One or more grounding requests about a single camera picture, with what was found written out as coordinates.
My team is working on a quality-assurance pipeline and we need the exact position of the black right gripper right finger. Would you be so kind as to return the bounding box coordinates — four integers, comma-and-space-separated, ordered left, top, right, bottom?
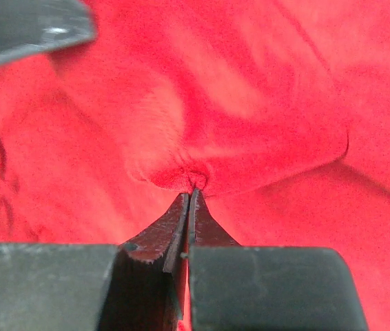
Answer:
188, 189, 242, 330

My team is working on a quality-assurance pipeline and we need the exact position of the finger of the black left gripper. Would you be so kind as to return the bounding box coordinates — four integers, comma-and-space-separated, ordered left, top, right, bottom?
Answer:
0, 0, 96, 65

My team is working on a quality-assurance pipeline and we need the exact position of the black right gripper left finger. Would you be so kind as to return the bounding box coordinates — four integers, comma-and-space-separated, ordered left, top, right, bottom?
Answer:
98, 194, 189, 330

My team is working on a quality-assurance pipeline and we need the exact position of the red t-shirt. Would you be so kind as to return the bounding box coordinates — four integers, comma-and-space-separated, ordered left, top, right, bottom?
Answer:
0, 1, 390, 330

